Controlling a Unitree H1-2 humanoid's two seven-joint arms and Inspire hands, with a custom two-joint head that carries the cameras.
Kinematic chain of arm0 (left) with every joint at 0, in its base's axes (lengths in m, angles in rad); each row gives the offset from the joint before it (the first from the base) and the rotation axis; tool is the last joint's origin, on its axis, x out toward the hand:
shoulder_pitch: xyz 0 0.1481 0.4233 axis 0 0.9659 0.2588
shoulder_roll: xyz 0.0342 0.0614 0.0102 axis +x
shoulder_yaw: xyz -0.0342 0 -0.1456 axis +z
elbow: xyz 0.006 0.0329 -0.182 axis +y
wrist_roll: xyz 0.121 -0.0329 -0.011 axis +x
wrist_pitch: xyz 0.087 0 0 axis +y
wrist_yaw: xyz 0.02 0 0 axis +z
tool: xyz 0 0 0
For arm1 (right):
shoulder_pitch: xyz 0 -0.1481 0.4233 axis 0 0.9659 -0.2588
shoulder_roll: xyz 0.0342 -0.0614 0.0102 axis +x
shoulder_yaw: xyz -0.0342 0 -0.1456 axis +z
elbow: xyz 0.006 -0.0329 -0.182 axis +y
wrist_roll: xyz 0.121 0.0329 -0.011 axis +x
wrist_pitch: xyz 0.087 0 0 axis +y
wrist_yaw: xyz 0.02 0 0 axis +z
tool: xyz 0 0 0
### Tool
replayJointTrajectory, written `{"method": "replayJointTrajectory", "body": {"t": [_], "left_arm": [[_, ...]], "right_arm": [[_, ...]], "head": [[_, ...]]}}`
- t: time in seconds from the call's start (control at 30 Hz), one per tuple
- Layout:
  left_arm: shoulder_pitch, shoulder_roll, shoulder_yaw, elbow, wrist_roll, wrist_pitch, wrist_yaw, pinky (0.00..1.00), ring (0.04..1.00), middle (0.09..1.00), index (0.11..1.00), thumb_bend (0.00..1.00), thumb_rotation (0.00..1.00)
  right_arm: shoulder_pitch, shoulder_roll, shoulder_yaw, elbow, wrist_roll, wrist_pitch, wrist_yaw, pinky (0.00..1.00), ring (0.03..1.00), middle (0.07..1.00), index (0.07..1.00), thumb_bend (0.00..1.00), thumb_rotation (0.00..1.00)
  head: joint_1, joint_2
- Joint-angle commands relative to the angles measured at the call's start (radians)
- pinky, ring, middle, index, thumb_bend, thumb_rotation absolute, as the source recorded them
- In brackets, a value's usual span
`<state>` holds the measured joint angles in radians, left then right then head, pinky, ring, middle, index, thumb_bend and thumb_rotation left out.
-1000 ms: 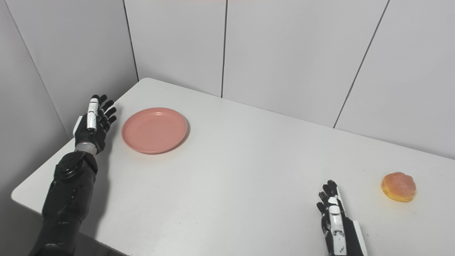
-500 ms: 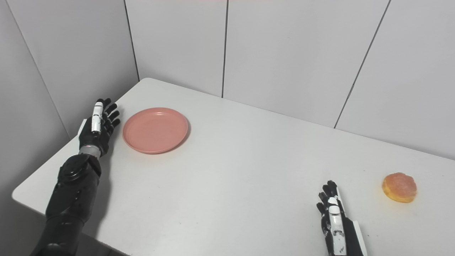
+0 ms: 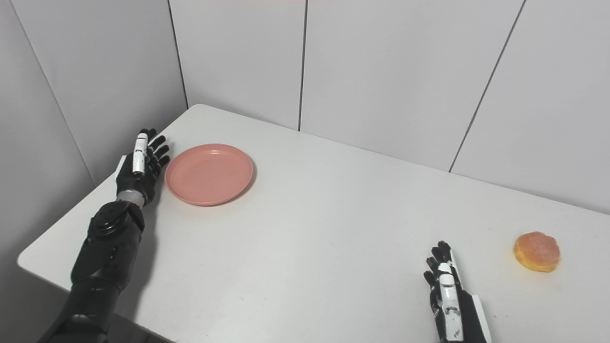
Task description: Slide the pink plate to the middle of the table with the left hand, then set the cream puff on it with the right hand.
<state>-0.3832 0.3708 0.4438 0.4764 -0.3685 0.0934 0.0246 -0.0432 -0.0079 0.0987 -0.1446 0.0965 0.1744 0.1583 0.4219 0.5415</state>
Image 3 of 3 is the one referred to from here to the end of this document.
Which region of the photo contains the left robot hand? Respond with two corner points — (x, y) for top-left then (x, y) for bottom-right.
(116, 128), (171, 206)

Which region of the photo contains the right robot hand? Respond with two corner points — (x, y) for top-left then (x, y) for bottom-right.
(424, 241), (492, 343)

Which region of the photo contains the pink plate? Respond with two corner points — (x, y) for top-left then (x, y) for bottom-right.
(164, 144), (254, 206)

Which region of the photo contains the cream puff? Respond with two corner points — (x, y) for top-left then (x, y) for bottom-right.
(513, 232), (560, 273)

